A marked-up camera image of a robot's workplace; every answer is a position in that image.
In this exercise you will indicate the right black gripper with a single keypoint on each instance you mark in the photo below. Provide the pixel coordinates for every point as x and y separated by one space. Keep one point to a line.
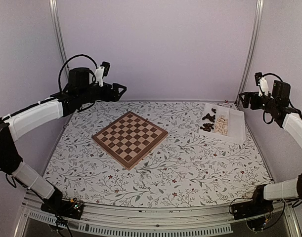
254 95

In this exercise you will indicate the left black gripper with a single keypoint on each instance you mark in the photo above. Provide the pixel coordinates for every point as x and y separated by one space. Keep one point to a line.
115 97

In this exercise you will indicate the wooden chess board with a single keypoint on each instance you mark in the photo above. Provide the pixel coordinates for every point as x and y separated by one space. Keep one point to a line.
129 139

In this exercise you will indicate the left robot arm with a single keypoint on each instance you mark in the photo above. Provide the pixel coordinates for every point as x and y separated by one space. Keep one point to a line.
84 87

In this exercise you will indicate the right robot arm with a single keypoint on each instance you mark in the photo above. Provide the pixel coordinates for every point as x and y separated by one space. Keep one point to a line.
276 126

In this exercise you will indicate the pile of light chess pieces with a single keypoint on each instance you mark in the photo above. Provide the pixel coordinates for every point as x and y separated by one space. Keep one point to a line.
221 125

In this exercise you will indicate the pile of dark chess pieces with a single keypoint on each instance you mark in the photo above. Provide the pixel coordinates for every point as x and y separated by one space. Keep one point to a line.
209 121

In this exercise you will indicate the white plastic tray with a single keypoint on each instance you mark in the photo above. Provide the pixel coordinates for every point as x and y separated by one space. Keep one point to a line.
236 124

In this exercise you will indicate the floral patterned table mat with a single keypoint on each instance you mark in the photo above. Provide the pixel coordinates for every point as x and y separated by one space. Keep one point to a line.
187 169

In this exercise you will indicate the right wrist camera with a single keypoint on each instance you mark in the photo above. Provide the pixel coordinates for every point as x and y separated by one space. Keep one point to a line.
261 82

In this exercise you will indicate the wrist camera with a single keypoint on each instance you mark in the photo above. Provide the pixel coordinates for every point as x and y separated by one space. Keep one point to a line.
101 72
261 82

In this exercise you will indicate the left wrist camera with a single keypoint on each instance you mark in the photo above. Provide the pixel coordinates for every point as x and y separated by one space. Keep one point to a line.
101 72

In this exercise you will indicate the right aluminium frame post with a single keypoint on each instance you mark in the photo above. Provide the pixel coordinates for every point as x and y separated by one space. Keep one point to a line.
252 47

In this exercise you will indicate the aluminium frame post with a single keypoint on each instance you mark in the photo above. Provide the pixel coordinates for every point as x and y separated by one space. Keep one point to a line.
57 29
252 47

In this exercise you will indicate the left aluminium frame post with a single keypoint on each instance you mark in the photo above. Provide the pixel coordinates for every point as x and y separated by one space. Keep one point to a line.
57 29

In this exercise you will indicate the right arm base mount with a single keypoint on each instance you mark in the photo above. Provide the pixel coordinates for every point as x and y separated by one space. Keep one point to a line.
244 208

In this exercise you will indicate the front aluminium rail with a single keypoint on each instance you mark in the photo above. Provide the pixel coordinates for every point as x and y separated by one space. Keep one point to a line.
205 221

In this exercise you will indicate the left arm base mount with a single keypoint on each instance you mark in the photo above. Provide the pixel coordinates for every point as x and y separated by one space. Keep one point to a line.
72 208

